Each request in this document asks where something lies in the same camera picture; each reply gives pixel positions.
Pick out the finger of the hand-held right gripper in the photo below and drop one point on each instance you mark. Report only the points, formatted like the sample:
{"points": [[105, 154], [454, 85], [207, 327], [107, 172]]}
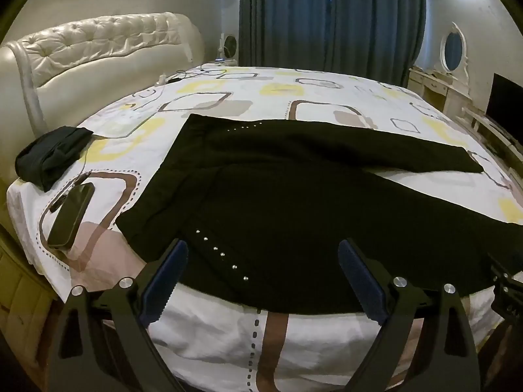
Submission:
{"points": [[508, 294]]}

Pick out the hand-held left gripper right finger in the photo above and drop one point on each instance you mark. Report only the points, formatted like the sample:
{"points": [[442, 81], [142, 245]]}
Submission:
{"points": [[363, 281]]}

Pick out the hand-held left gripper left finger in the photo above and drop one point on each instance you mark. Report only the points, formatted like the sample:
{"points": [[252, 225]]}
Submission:
{"points": [[163, 281]]}

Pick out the black pants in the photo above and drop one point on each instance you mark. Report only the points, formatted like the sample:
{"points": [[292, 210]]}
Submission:
{"points": [[286, 196]]}

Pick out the black smartphone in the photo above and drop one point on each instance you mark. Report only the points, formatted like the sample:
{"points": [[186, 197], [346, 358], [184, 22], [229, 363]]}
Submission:
{"points": [[71, 214]]}

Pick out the cream television cabinet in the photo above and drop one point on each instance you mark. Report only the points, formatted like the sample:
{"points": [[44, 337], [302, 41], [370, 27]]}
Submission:
{"points": [[490, 128]]}

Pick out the folded dark cloth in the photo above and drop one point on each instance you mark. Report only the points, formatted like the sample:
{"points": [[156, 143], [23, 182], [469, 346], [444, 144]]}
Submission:
{"points": [[53, 155]]}

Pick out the black television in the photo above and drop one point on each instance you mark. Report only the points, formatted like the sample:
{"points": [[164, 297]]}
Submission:
{"points": [[506, 102]]}

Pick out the round bed with patterned sheet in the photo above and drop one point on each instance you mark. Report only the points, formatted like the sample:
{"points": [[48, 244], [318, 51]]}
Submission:
{"points": [[245, 94]]}

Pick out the cream dressing table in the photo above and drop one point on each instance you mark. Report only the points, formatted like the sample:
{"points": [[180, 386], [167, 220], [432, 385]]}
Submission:
{"points": [[433, 85]]}

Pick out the cream tufted headboard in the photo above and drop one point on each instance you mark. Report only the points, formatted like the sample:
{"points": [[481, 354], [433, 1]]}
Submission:
{"points": [[102, 61]]}

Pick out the white standing fan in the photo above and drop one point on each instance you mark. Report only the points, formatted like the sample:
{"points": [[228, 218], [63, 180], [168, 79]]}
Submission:
{"points": [[230, 47]]}

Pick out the oval white-framed mirror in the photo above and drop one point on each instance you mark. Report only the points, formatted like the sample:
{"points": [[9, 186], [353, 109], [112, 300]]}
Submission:
{"points": [[453, 51]]}

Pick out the blue curtain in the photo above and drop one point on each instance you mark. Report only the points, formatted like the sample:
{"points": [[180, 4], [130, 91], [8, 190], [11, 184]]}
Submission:
{"points": [[327, 20]]}

